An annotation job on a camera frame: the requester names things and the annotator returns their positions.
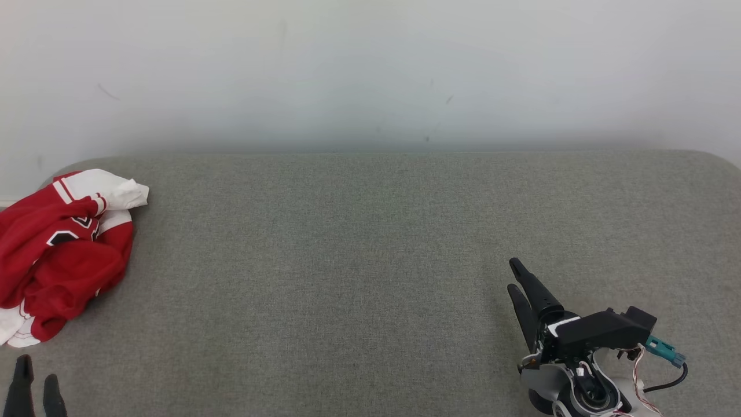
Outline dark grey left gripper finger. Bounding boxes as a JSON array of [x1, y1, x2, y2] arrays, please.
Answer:
[[5, 354, 35, 417], [42, 374, 68, 417]]

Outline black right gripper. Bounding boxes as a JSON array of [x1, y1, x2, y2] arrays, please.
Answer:
[[507, 258, 639, 372]]

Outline teal right camera connector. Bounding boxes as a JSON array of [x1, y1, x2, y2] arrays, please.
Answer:
[[644, 335, 687, 369]]

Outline thin red white wires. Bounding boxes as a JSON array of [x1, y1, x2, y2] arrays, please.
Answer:
[[615, 344, 662, 417]]

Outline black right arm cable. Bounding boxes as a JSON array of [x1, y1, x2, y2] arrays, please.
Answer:
[[643, 362, 689, 394]]

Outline red jersey with black number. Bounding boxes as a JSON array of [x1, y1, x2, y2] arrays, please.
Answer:
[[0, 169, 150, 309]]

